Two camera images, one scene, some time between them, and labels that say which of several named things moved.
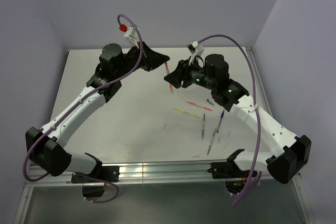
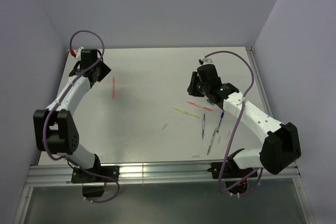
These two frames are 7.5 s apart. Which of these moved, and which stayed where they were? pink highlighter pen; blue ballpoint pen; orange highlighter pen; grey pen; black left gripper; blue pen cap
Moved: black left gripper; orange highlighter pen
Stayed: pink highlighter pen; blue ballpoint pen; blue pen cap; grey pen
